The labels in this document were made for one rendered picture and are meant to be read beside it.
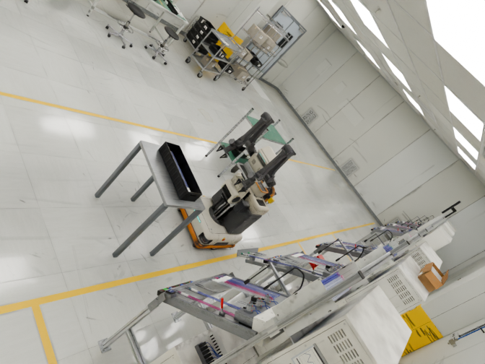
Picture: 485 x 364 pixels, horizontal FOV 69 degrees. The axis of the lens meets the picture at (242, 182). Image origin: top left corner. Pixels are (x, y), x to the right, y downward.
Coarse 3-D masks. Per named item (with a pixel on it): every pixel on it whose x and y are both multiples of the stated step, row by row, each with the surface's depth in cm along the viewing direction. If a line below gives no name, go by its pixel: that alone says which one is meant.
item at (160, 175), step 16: (144, 144) 307; (128, 160) 317; (160, 160) 309; (112, 176) 326; (160, 176) 294; (96, 192) 339; (160, 192) 282; (176, 192) 296; (160, 208) 280; (192, 208) 300; (144, 224) 289; (128, 240) 298
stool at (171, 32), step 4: (168, 28) 661; (168, 32) 649; (172, 32) 664; (168, 36) 667; (172, 36) 653; (176, 36) 665; (156, 40) 667; (152, 44) 691; (160, 44) 675; (164, 44) 674; (152, 48) 674; (156, 48) 685; (160, 48) 678; (156, 52) 675; (160, 52) 690; (152, 56) 663; (156, 56) 665
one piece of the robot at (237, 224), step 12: (252, 192) 400; (216, 204) 417; (228, 204) 409; (252, 204) 392; (264, 204) 403; (216, 216) 416; (228, 216) 410; (240, 216) 400; (252, 216) 396; (228, 228) 408; (240, 228) 410
